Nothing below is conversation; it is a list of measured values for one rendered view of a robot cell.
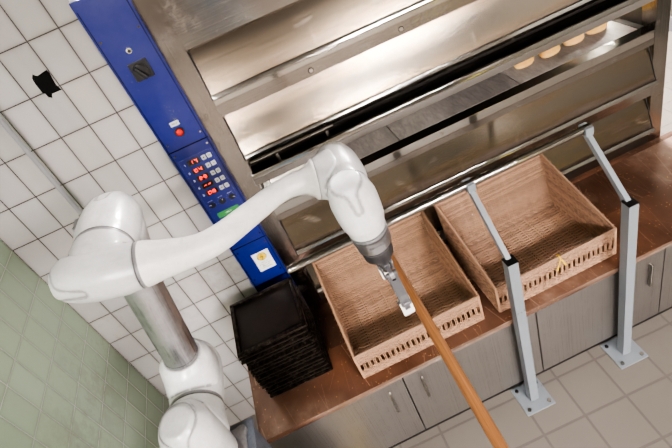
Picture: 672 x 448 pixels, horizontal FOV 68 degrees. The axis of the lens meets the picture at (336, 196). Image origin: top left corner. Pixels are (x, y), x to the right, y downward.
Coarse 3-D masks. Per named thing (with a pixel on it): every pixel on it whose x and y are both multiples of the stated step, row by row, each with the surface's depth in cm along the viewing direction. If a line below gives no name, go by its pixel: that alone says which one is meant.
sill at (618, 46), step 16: (640, 32) 213; (608, 48) 212; (624, 48) 212; (576, 64) 210; (592, 64) 212; (528, 80) 213; (544, 80) 209; (560, 80) 211; (496, 96) 212; (512, 96) 208; (528, 96) 211; (464, 112) 211; (480, 112) 208; (432, 128) 209; (448, 128) 207; (400, 144) 208; (416, 144) 207; (368, 160) 207; (384, 160) 207; (288, 208) 205
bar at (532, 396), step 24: (552, 144) 178; (504, 168) 178; (456, 192) 177; (624, 192) 176; (408, 216) 176; (624, 216) 179; (624, 240) 186; (504, 264) 174; (624, 264) 193; (624, 288) 201; (624, 312) 210; (528, 336) 198; (624, 336) 220; (528, 360) 207; (624, 360) 227; (528, 384) 218; (528, 408) 224
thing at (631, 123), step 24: (600, 120) 233; (624, 120) 235; (648, 120) 237; (576, 144) 234; (600, 144) 236; (624, 144) 236; (576, 168) 235; (480, 192) 232; (504, 192) 234; (432, 216) 231
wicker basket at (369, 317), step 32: (352, 256) 223; (416, 256) 230; (448, 256) 207; (384, 288) 230; (416, 288) 224; (448, 288) 218; (352, 320) 222; (384, 320) 216; (416, 320) 211; (448, 320) 195; (480, 320) 201; (352, 352) 191; (384, 352) 194; (416, 352) 199
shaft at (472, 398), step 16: (400, 272) 151; (416, 304) 140; (432, 320) 135; (432, 336) 131; (448, 352) 126; (448, 368) 124; (464, 384) 118; (480, 400) 115; (480, 416) 112; (496, 432) 108
